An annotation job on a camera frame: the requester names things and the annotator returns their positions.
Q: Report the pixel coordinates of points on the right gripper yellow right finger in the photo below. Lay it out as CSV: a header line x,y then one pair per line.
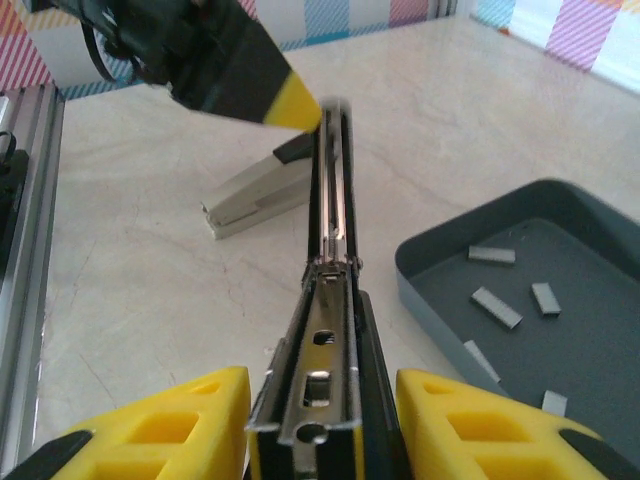
x,y
480,435

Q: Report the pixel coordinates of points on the grey plastic tray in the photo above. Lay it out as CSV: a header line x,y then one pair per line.
x,y
600,350

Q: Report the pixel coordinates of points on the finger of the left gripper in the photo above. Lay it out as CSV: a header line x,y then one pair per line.
x,y
240,75

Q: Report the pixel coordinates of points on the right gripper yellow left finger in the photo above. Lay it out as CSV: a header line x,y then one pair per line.
x,y
165,435

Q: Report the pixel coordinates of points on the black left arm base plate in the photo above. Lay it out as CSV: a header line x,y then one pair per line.
x,y
12,200

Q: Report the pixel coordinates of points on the aluminium slotted frame beam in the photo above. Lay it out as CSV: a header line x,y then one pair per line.
x,y
35,210

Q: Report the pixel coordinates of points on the silver staple strip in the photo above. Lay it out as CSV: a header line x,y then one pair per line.
x,y
546,299
555,403
482,365
496,308
491,255

